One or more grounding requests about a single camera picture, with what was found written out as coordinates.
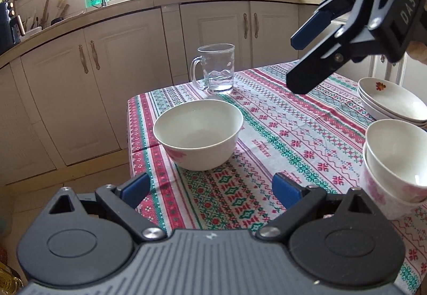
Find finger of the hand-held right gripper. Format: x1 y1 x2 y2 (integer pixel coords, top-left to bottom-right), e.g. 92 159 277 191
286 19 381 95
290 0 373 50

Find person's right hand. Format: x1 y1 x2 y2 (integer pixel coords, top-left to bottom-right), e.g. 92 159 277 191
410 41 427 65

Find clear glass mug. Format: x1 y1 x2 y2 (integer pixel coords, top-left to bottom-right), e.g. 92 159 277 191
190 43 236 94

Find white plate two fruit prints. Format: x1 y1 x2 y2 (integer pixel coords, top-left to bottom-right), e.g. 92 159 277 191
358 78 427 123

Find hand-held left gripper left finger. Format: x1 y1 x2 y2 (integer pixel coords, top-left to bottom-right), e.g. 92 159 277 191
48 172 167 243

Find dark blue appliance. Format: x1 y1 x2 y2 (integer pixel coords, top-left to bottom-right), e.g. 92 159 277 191
0 0 21 56

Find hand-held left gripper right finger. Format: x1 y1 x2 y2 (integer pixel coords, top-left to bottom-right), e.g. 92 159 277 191
255 172 371 243

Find white kitchen cabinet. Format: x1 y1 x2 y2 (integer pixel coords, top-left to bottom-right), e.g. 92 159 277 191
0 0 427 187

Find wooden spatula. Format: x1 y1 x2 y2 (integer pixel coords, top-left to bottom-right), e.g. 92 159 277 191
41 0 51 27

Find beige kitchen countertop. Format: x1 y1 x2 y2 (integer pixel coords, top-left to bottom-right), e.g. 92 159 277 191
0 0 334 66

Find red green patterned tablecloth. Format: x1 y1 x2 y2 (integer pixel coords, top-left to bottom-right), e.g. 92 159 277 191
127 60 427 295

